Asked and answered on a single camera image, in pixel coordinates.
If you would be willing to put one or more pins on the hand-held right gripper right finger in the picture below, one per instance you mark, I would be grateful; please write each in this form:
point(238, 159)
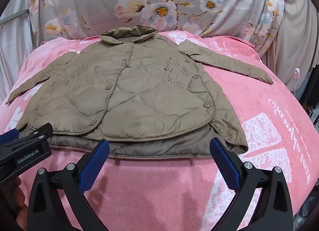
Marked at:
point(224, 163)

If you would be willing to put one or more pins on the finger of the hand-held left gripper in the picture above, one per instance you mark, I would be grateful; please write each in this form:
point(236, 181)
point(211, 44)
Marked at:
point(8, 135)
point(35, 132)

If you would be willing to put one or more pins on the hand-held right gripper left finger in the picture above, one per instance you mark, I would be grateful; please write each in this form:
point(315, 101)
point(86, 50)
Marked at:
point(96, 163)

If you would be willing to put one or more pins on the tan quilted jacket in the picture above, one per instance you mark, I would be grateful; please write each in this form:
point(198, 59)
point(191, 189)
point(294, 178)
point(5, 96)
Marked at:
point(139, 96)

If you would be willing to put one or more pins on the person's left hand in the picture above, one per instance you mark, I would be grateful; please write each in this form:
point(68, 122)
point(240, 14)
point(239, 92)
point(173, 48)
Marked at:
point(19, 196)

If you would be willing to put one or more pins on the pink printed blanket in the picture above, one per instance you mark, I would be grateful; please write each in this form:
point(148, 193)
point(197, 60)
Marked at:
point(154, 191)

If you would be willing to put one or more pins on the pale grey curtain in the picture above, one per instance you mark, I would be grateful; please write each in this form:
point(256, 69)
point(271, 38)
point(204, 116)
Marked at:
point(15, 54)

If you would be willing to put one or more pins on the dark clutter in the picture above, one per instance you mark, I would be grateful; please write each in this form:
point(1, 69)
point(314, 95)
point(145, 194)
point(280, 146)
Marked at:
point(310, 101)

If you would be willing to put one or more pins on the grey metal rod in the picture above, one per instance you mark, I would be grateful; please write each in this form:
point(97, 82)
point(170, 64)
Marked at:
point(15, 16)

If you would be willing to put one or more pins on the beige plain cloth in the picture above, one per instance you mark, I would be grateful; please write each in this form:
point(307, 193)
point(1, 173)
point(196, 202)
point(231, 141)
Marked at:
point(294, 36)

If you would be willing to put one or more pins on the grey floral bedsheet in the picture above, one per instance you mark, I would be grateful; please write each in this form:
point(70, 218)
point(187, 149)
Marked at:
point(129, 4)

